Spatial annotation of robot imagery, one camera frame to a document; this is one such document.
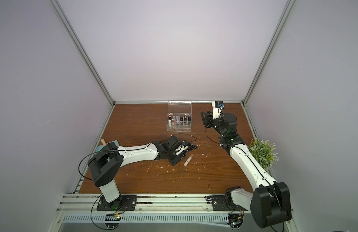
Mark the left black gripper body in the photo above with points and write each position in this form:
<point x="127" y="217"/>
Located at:
<point x="173" y="157"/>

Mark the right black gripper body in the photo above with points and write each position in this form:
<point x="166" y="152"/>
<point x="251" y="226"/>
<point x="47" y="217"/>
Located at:
<point x="209" y="117"/>

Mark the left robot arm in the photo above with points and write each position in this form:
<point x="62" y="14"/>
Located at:
<point x="105" y="164"/>

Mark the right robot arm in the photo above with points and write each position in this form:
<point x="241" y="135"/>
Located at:
<point x="270" y="201"/>

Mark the clear acrylic lipstick organizer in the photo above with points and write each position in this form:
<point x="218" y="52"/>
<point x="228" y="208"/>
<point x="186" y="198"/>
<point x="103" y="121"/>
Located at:
<point x="179" y="108"/>

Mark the green artificial plant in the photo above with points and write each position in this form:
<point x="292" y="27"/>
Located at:
<point x="264" y="153"/>

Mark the teal dustpan tray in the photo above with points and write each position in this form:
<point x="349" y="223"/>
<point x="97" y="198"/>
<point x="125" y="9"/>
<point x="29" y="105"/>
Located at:
<point x="109" y="146"/>

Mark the left controller board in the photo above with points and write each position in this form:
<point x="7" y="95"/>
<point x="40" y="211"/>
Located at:
<point x="112" y="221"/>

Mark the controller board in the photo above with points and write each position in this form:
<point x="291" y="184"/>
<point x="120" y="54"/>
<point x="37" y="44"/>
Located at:
<point x="235" y="221"/>
<point x="112" y="221"/>

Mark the right controller board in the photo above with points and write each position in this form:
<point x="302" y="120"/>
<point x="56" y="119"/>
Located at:
<point x="235" y="221"/>

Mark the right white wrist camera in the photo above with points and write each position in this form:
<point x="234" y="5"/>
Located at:
<point x="218" y="106"/>

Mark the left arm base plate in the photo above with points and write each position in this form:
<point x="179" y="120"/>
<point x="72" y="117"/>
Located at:
<point x="122" y="203"/>

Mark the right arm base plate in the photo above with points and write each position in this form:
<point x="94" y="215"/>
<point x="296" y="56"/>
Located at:
<point x="222" y="203"/>

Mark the aluminium front rail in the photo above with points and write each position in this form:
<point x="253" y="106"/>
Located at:
<point x="146" y="203"/>

